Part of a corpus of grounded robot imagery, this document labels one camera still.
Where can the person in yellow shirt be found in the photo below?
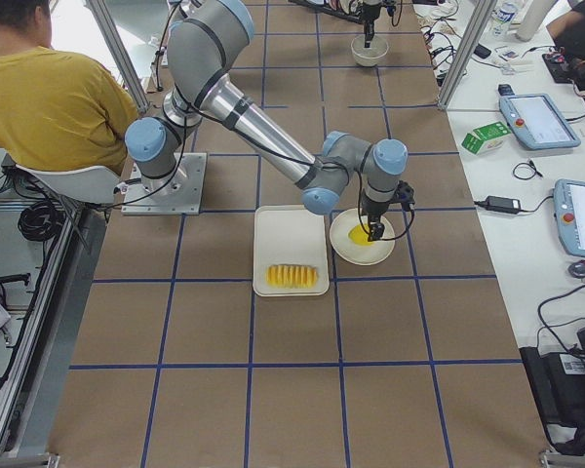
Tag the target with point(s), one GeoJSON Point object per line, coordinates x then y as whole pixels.
{"type": "Point", "coordinates": [59, 111]}

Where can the white chair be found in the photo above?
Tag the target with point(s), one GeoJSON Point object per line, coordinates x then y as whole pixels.
{"type": "Point", "coordinates": [94, 184]}

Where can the sliced yellow bread loaf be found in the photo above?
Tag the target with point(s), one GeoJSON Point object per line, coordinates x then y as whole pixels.
{"type": "Point", "coordinates": [291, 276]}

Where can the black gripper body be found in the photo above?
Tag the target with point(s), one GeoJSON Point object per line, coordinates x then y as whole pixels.
{"type": "Point", "coordinates": [373, 209]}
{"type": "Point", "coordinates": [369, 16]}

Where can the blue teach pendant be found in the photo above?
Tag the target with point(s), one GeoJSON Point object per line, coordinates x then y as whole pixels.
{"type": "Point", "coordinates": [569, 203]}
{"type": "Point", "coordinates": [537, 123]}

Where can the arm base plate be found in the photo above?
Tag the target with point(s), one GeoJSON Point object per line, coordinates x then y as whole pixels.
{"type": "Point", "coordinates": [166, 189]}

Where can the black dish rack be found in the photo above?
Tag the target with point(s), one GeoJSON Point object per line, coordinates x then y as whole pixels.
{"type": "Point", "coordinates": [331, 8]}

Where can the far blue teach pendant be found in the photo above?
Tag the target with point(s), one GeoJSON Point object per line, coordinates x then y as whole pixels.
{"type": "Point", "coordinates": [537, 123]}

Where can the yellow lemon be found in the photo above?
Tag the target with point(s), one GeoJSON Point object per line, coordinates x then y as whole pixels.
{"type": "Point", "coordinates": [359, 235]}

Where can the white ceramic bowl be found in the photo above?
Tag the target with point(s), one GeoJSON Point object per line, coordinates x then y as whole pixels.
{"type": "Point", "coordinates": [369, 56]}

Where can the cream rectangular tray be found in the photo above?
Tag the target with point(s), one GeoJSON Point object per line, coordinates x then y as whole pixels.
{"type": "Point", "coordinates": [289, 235]}

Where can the black power adapter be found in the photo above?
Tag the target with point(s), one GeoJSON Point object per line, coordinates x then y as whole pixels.
{"type": "Point", "coordinates": [502, 205]}

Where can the cream round plate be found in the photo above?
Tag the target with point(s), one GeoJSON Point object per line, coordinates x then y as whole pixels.
{"type": "Point", "coordinates": [351, 242]}

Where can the aluminium frame post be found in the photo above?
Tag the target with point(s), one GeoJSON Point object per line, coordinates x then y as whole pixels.
{"type": "Point", "coordinates": [470, 39]}

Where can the green white carton box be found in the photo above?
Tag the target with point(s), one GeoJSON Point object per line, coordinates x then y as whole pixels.
{"type": "Point", "coordinates": [485, 138]}

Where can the near blue teach pendant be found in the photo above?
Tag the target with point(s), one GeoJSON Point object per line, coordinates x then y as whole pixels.
{"type": "Point", "coordinates": [569, 203]}

